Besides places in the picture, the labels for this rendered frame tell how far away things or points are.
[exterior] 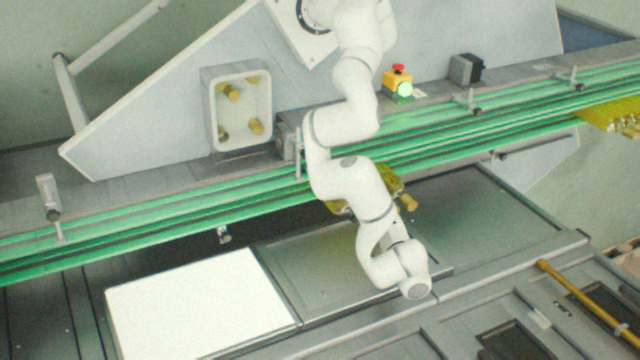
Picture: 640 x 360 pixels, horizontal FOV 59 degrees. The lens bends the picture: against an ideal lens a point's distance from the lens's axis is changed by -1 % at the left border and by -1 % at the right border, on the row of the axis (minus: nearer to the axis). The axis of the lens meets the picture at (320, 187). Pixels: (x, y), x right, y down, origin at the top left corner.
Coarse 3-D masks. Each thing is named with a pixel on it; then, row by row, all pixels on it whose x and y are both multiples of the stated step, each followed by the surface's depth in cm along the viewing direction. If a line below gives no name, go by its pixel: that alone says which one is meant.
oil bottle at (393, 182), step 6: (378, 162) 174; (378, 168) 172; (384, 168) 172; (384, 174) 169; (390, 174) 169; (396, 174) 169; (384, 180) 167; (390, 180) 167; (396, 180) 167; (402, 180) 167; (390, 186) 165; (396, 186) 165; (402, 186) 166; (390, 192) 166; (396, 198) 167
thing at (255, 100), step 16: (224, 80) 149; (240, 80) 159; (224, 96) 159; (240, 96) 162; (256, 96) 164; (224, 112) 162; (240, 112) 165; (256, 112) 167; (224, 128) 165; (240, 128) 167; (224, 144) 161; (240, 144) 162
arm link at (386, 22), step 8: (384, 0) 127; (376, 8) 127; (384, 8) 128; (376, 16) 128; (384, 16) 128; (392, 16) 131; (384, 24) 129; (392, 24) 131; (384, 32) 130; (392, 32) 132; (384, 40) 131; (392, 40) 133; (384, 48) 133
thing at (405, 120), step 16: (624, 64) 218; (544, 80) 203; (560, 80) 203; (576, 80) 203; (592, 80) 204; (480, 96) 190; (496, 96) 191; (512, 96) 191; (528, 96) 191; (416, 112) 179; (432, 112) 180; (448, 112) 180; (464, 112) 180; (384, 128) 170; (400, 128) 171
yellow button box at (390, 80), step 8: (384, 72) 182; (392, 72) 182; (400, 72) 181; (384, 80) 183; (392, 80) 179; (400, 80) 179; (408, 80) 181; (384, 88) 185; (392, 88) 180; (392, 96) 182; (400, 96) 183
